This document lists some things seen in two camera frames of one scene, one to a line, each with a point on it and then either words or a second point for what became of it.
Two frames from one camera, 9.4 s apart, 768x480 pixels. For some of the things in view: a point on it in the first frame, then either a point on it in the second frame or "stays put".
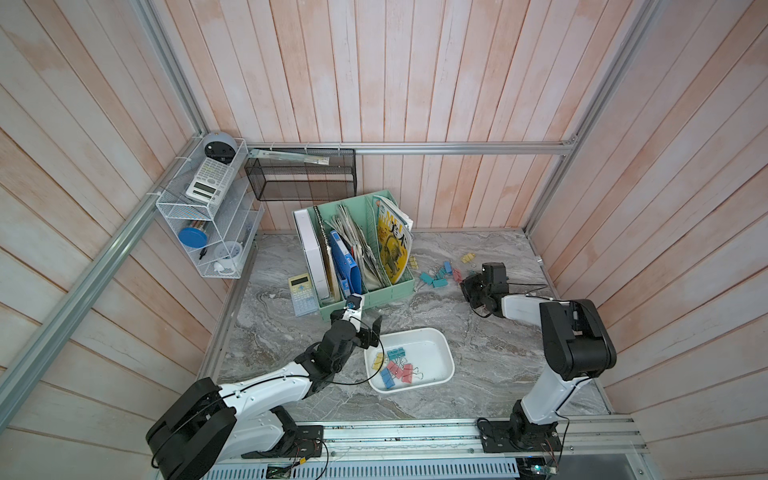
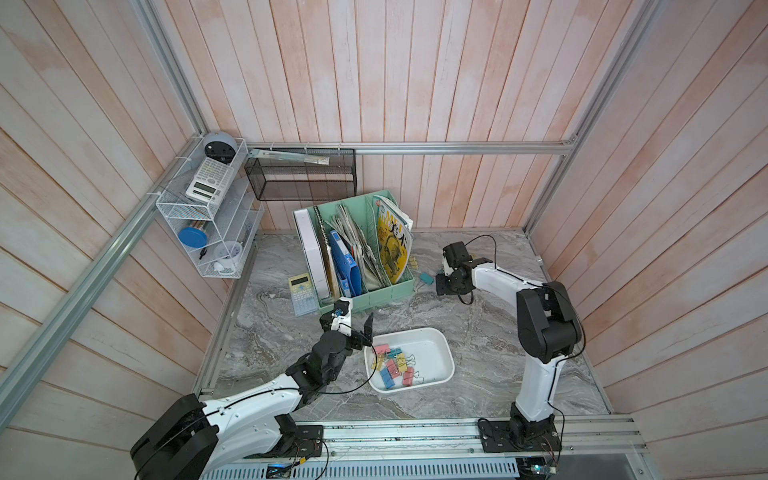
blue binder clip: (387, 378) stays put
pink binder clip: (408, 372) stays put
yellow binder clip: (378, 360) stays put
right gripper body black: (474, 291) → (447, 284)
